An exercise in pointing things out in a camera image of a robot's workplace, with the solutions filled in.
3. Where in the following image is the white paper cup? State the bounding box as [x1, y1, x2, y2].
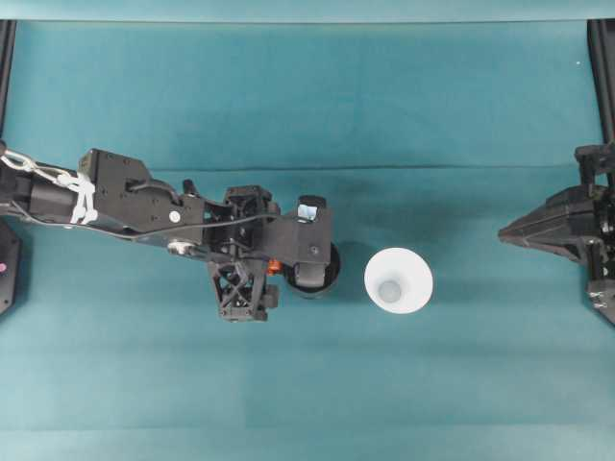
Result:
[363, 245, 435, 316]

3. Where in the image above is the blue-green table cloth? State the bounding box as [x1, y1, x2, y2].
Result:
[0, 0, 615, 461]

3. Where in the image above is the thin black camera cable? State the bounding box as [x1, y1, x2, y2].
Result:
[7, 199, 302, 240]

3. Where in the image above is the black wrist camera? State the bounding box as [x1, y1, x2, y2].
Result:
[264, 193, 337, 292]

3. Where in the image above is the black frame rail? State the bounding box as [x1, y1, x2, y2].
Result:
[586, 19, 615, 145]
[0, 19, 18, 143]

